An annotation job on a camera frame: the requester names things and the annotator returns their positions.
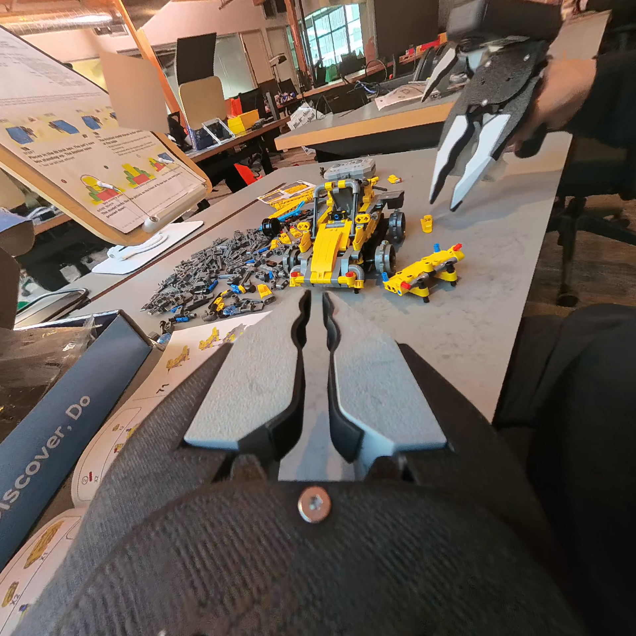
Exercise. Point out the person's dark clothed body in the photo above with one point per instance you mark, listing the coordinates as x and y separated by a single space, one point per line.
571 447

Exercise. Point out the yellow storage bin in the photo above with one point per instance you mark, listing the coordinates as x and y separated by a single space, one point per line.
243 123

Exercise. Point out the yellow toy brick car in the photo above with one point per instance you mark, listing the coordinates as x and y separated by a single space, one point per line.
333 243

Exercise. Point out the black mesh office chair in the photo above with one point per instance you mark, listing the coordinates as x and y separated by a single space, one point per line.
591 208

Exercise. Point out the person's right hand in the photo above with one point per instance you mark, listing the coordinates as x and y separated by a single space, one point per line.
566 94

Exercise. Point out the loose dark tyre wheel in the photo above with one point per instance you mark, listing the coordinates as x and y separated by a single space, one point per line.
271 227

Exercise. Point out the cluster of yellow beams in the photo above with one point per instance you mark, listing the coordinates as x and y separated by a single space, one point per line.
295 203

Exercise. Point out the brick instruction booklet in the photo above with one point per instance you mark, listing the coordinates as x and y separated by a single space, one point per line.
124 447

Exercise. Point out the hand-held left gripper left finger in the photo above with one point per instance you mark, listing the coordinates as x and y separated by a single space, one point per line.
243 387

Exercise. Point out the yellow brick subassembly blue pins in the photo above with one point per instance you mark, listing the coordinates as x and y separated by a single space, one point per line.
427 266

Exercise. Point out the wooden board with printed sheet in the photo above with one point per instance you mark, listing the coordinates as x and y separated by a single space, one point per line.
89 159

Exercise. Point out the silver air duct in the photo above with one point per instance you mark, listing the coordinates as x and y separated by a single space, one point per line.
59 22

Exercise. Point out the yellow sticker sheet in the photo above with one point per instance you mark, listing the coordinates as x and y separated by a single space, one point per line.
285 191

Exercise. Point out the grey desk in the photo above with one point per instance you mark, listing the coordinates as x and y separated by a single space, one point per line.
472 318

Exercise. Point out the person's right forearm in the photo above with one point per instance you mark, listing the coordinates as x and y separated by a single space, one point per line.
611 89

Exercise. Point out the blue brick panel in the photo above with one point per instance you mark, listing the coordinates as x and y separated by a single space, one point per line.
288 213

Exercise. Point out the red black printed bag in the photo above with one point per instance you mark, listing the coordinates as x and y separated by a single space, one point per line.
251 174

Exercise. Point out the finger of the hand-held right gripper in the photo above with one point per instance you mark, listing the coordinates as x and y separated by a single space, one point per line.
489 149
449 149

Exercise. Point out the dark blue cardboard box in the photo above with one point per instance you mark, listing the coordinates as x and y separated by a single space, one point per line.
59 437

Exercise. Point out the plywood panel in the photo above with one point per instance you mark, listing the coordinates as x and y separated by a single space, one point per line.
203 102

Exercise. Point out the white paper sheet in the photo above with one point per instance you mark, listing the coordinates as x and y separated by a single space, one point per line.
407 97

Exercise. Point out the long grey table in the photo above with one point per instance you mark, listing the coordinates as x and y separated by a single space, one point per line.
357 124

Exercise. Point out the grey brick battery box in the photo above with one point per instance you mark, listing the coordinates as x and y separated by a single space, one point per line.
350 169

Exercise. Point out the black flat panel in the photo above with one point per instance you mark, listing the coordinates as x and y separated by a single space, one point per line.
196 57

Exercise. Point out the window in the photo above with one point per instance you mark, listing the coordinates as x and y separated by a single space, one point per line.
333 35

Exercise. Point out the clear plastic bag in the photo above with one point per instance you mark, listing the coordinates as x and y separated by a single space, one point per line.
35 367

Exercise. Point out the pile of dark small bricks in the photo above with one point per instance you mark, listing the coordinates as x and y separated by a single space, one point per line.
218 273

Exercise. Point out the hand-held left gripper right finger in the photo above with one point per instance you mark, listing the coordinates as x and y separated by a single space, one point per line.
387 392

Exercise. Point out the printed paper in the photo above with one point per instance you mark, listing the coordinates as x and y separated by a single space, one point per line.
305 117

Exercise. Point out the red storage bin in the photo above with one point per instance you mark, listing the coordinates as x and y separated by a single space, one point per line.
234 107

